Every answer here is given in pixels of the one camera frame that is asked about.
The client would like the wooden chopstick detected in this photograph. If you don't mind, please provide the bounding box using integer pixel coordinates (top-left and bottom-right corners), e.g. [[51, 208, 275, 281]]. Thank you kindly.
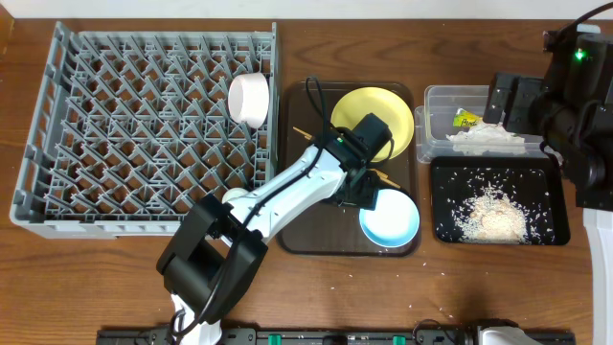
[[292, 126, 399, 188]]

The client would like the light blue bowl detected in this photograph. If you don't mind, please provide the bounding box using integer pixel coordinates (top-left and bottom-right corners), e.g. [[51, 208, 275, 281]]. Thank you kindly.
[[358, 189, 420, 248]]

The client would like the yellow plate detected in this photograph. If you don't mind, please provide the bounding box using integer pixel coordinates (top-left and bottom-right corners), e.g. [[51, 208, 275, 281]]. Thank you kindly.
[[330, 87, 415, 162]]

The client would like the white green cup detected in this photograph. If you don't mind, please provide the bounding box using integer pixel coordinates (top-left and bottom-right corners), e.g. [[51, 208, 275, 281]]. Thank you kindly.
[[221, 188, 248, 203]]

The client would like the white pink bowl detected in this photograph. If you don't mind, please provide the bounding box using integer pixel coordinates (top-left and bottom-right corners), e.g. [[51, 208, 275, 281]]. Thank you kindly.
[[227, 73, 269, 129]]

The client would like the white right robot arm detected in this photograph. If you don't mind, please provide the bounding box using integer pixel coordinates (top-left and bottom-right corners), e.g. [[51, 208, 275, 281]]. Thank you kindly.
[[483, 24, 612, 344]]

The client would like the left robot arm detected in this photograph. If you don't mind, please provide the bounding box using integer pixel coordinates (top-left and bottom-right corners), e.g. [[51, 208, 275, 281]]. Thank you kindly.
[[156, 113, 393, 342]]

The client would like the clear plastic waste bin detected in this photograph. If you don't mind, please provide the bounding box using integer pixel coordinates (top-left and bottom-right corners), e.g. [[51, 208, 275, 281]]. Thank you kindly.
[[415, 85, 545, 164]]

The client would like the crumpled white tissue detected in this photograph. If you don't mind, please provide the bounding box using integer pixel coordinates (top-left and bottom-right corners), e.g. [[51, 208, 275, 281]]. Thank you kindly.
[[446, 123, 527, 155]]

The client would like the green snack wrapper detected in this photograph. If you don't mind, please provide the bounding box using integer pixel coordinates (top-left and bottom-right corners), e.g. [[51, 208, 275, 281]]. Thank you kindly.
[[453, 108, 483, 127]]

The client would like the dark brown serving tray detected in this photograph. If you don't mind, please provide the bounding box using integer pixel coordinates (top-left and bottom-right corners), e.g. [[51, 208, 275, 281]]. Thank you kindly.
[[275, 81, 420, 257]]

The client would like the black tray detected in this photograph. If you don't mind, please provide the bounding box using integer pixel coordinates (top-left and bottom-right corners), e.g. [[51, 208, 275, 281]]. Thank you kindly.
[[430, 156, 571, 245]]

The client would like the rice pile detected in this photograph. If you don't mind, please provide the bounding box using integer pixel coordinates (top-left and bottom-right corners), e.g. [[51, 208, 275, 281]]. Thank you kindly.
[[455, 187, 528, 244]]

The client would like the grey plastic dish rack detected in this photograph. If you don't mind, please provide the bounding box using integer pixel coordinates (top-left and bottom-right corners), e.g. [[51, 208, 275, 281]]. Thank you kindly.
[[10, 23, 281, 239]]

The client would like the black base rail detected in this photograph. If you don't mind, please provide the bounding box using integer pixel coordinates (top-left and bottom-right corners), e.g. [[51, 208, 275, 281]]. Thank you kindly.
[[95, 319, 577, 345]]

